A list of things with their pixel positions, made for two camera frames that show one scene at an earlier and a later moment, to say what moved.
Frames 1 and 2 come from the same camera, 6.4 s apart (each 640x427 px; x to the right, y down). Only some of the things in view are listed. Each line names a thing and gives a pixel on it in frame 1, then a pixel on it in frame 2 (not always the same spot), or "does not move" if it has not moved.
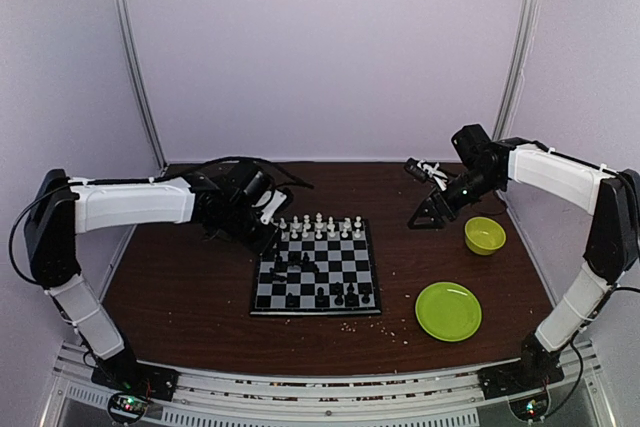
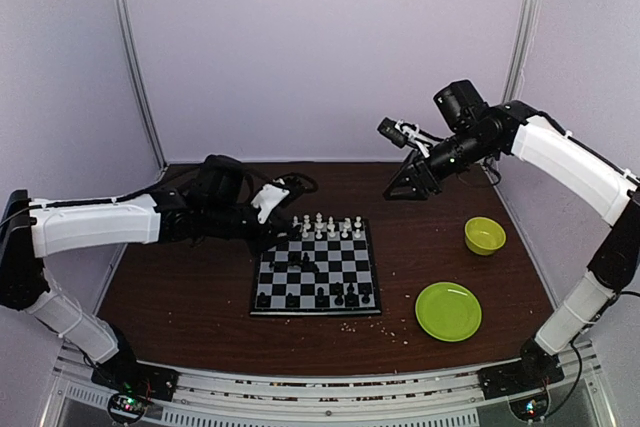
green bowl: [484, 236] does not move
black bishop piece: [339, 300] does not move
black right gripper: [435, 210] to [420, 174]
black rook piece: [291, 301] does not move
